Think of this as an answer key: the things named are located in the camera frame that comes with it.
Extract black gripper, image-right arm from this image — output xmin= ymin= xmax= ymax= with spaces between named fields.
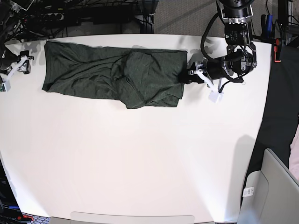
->
xmin=178 ymin=58 xmax=224 ymax=84

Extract black gripper, image-left arm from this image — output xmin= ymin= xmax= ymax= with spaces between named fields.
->
xmin=0 ymin=50 xmax=31 ymax=74

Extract green long-sleeve T-shirt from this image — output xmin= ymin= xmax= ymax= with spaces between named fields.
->
xmin=42 ymin=42 xmax=187 ymax=109

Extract black power strip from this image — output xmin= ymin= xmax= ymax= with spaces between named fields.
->
xmin=42 ymin=13 xmax=64 ymax=21

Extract red clamp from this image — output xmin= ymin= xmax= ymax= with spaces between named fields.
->
xmin=274 ymin=38 xmax=282 ymax=63

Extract white barcode label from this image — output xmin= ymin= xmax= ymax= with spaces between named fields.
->
xmin=242 ymin=187 xmax=254 ymax=197

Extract pink cloth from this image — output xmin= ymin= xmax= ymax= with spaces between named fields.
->
xmin=289 ymin=126 xmax=299 ymax=180

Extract black box with blue label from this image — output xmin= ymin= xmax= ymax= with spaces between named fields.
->
xmin=0 ymin=163 xmax=22 ymax=224

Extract grey plastic bin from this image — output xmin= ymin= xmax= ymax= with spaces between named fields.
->
xmin=237 ymin=149 xmax=299 ymax=224

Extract white camera mount, image-left gripper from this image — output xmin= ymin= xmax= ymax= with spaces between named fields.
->
xmin=0 ymin=49 xmax=34 ymax=92

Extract white camera mount, image-right gripper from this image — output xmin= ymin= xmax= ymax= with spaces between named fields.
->
xmin=189 ymin=70 xmax=224 ymax=103

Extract tangled black cables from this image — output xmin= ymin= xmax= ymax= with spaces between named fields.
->
xmin=0 ymin=7 xmax=71 ymax=45

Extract black aluminium frame post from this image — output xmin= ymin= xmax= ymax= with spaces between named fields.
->
xmin=137 ymin=0 xmax=156 ymax=34

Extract blue-handled tool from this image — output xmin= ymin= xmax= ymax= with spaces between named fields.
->
xmin=265 ymin=14 xmax=272 ymax=38

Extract orange-handled tool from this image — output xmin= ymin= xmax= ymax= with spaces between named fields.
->
xmin=17 ymin=215 xmax=34 ymax=222

